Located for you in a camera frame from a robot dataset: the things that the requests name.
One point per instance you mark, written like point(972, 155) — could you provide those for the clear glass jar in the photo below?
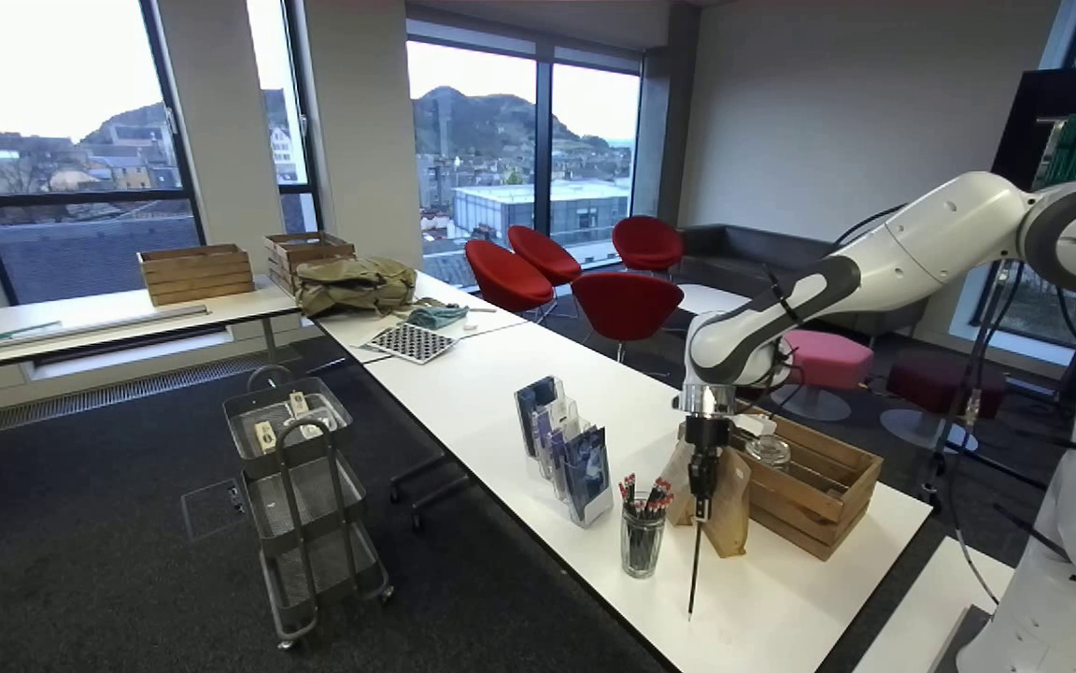
point(766, 450)

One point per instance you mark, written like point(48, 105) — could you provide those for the white side desk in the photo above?
point(103, 323)

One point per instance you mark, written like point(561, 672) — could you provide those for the cardboard box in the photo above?
point(195, 273)

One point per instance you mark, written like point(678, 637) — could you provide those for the pink round stool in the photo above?
point(832, 357)

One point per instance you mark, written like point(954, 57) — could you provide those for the dark red round stool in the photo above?
point(943, 391)

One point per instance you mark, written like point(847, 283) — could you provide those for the dark pencil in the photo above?
point(695, 564)

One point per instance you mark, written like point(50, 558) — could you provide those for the dark pencil cup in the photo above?
point(639, 548)

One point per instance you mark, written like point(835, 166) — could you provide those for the small brown paper bag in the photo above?
point(678, 490)

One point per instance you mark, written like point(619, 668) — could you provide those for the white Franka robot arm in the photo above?
point(937, 243)

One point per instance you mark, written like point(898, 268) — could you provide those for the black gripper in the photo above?
point(709, 443)

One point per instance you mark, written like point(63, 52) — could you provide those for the red lounge chair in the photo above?
point(626, 306)
point(505, 283)
point(649, 240)
point(547, 252)

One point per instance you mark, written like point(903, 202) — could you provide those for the open slatted wooden crate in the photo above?
point(821, 490)

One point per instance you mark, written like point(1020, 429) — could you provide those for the small white round table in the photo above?
point(709, 300)

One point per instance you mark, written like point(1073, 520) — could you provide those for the dark blue booklet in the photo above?
point(531, 414)

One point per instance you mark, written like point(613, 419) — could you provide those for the olive green bag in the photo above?
point(354, 285)

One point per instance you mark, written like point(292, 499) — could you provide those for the blue white boxes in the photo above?
point(589, 477)

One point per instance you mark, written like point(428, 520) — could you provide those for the dark wooden crate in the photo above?
point(313, 248)

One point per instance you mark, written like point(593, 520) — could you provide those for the tall brown paper bag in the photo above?
point(735, 510)

